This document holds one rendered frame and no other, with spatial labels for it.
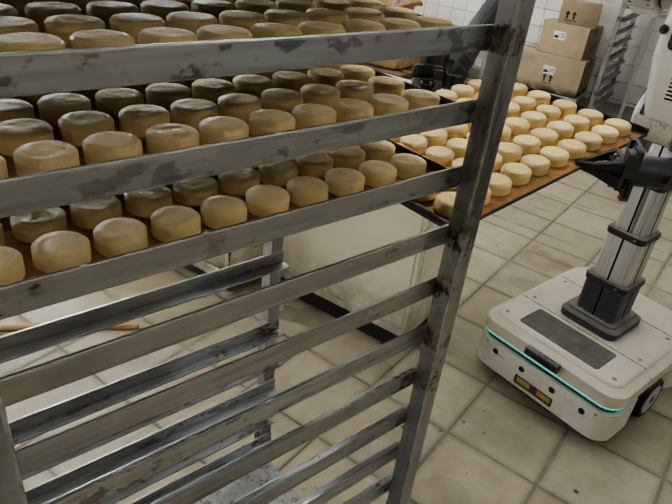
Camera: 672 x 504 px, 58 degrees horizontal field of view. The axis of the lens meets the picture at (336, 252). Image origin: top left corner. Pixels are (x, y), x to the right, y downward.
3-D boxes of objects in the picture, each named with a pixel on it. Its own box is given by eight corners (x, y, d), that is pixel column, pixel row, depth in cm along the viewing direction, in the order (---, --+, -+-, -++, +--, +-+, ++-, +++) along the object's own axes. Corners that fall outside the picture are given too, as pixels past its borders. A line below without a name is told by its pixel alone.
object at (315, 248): (258, 283, 256) (268, 70, 211) (308, 253, 281) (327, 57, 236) (400, 358, 224) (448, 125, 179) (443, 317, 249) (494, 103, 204)
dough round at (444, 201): (470, 218, 93) (472, 206, 91) (438, 219, 92) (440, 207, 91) (460, 201, 97) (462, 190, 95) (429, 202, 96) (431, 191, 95)
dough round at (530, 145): (544, 153, 113) (547, 143, 112) (523, 157, 111) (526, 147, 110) (526, 142, 116) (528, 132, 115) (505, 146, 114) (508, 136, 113)
